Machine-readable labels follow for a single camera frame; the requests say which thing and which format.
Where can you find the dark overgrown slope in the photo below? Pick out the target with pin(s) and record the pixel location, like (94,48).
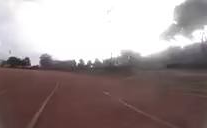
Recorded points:
(187,55)

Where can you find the low building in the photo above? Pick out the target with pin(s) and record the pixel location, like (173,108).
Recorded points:
(64,63)

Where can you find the red running track surface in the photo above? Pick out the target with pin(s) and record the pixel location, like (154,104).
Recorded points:
(77,106)

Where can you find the white painted line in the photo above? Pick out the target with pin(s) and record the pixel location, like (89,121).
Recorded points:
(41,108)
(137,110)

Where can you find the row of trees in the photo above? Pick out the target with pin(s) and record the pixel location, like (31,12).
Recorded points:
(45,60)

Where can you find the grass field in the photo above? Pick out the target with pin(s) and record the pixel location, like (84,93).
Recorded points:
(171,76)

